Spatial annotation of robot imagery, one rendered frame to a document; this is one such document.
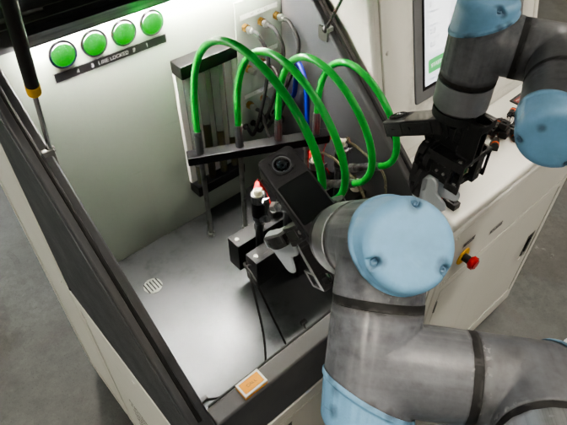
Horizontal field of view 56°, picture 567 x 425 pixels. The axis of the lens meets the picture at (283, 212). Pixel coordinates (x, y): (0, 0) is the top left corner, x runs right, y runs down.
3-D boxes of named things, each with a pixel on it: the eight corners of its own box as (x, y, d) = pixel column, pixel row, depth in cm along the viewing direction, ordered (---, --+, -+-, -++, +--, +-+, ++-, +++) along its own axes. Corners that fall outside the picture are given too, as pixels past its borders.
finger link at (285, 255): (269, 280, 73) (303, 276, 64) (247, 242, 72) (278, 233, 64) (287, 268, 74) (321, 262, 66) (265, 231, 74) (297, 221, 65)
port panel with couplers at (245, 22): (250, 130, 133) (243, 8, 111) (240, 124, 135) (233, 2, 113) (288, 110, 139) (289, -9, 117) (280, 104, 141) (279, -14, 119)
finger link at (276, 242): (261, 254, 67) (294, 245, 60) (254, 244, 67) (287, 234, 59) (288, 235, 70) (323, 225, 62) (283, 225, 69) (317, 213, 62)
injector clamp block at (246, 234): (258, 306, 123) (256, 263, 112) (232, 280, 128) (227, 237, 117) (360, 233, 139) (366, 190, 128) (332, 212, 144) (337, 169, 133)
